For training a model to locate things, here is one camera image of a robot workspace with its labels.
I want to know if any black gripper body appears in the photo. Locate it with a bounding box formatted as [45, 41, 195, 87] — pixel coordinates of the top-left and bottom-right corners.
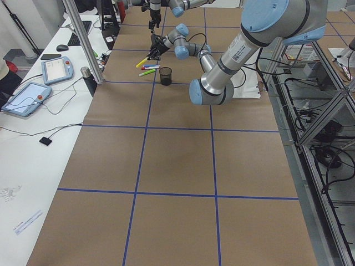
[149, 9, 161, 30]
[150, 34, 169, 55]

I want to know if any yellow highlighter pen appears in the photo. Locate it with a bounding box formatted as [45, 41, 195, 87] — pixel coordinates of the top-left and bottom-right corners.
[135, 57, 149, 68]

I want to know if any blue highlighter pen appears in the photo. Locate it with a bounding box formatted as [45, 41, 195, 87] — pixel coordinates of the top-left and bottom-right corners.
[142, 64, 160, 69]

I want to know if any red whiteboard marker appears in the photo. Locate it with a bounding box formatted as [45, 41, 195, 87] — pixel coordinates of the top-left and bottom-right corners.
[141, 65, 160, 70]

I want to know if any green highlighter pen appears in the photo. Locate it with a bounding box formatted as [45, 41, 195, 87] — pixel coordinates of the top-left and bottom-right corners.
[139, 69, 156, 77]

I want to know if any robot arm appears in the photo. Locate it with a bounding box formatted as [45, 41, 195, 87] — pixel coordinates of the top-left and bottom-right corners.
[147, 0, 328, 105]
[128, 0, 214, 32]

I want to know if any black mesh pen cup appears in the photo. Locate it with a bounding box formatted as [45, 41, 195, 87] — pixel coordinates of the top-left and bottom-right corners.
[159, 66, 172, 86]

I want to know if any dark water bottle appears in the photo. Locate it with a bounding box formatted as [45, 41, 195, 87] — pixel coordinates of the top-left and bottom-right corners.
[80, 66, 97, 97]

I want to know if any black keyboard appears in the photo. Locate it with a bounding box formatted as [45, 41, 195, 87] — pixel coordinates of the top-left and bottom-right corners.
[67, 21, 93, 47]

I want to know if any black computer mouse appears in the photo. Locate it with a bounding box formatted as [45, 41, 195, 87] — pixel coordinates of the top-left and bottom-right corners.
[56, 44, 69, 52]

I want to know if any far teach pendant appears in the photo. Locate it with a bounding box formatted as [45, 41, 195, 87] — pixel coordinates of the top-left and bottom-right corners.
[41, 57, 74, 85]

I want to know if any teach pendant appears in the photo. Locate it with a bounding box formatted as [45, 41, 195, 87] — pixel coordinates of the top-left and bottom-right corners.
[41, 57, 74, 85]
[1, 82, 52, 117]

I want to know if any black smartphone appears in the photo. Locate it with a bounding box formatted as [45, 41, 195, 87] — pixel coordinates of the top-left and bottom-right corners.
[40, 54, 62, 60]

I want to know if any near teach pendant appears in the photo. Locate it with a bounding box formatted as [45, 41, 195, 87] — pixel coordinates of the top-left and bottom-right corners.
[1, 82, 52, 117]

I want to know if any small black square pad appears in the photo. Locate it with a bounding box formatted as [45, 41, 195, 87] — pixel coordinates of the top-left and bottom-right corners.
[39, 137, 52, 146]

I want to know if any aluminium frame post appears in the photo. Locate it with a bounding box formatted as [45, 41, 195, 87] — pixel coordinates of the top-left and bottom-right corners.
[63, 0, 104, 84]

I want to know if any aluminium truss frame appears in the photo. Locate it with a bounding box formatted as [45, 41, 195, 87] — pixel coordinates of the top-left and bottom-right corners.
[261, 36, 354, 265]

